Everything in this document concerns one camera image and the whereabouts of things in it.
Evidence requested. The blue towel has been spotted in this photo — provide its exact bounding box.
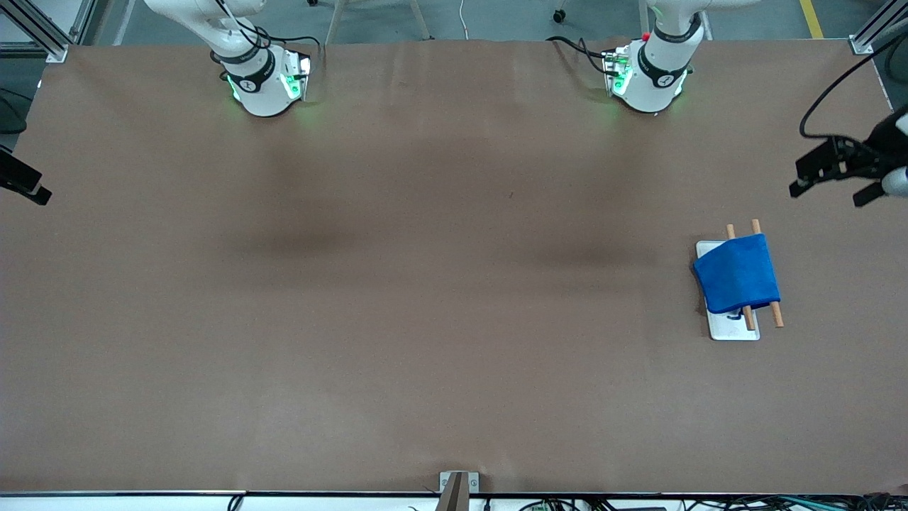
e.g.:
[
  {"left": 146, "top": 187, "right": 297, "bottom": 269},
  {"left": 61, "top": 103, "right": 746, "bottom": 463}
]
[{"left": 693, "top": 233, "right": 782, "bottom": 315}]

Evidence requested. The light wooden rack rod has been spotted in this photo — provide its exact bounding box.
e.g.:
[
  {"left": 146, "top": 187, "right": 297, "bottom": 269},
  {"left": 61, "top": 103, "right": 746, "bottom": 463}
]
[
  {"left": 726, "top": 224, "right": 757, "bottom": 331},
  {"left": 751, "top": 219, "right": 785, "bottom": 329}
]

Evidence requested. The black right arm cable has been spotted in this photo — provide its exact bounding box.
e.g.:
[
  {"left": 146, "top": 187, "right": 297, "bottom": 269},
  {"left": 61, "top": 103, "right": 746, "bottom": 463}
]
[{"left": 0, "top": 92, "right": 28, "bottom": 136}]

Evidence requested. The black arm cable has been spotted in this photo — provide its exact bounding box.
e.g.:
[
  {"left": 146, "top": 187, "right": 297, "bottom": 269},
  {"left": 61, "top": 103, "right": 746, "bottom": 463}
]
[
  {"left": 799, "top": 32, "right": 908, "bottom": 139},
  {"left": 0, "top": 92, "right": 28, "bottom": 136}
]

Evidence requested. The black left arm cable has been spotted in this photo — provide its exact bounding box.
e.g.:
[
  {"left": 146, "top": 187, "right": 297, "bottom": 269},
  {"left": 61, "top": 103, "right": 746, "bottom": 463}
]
[{"left": 799, "top": 32, "right": 908, "bottom": 139}]

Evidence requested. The aluminium frame profile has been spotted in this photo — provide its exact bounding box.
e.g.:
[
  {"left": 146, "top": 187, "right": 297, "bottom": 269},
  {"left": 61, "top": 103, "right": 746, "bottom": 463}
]
[
  {"left": 849, "top": 0, "right": 908, "bottom": 56},
  {"left": 0, "top": 0, "right": 96, "bottom": 63}
]

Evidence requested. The white rack base plate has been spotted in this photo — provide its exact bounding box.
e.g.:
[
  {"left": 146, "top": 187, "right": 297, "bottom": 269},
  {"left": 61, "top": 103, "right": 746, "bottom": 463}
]
[{"left": 695, "top": 241, "right": 761, "bottom": 342}]

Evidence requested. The black base power cable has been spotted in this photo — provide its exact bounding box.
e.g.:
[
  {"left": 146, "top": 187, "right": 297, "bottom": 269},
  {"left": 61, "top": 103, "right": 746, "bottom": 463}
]
[{"left": 546, "top": 35, "right": 612, "bottom": 75}]

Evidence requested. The metal table edge bracket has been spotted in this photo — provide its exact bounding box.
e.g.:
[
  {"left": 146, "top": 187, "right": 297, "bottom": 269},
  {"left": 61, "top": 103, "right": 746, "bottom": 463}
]
[{"left": 436, "top": 471, "right": 480, "bottom": 511}]

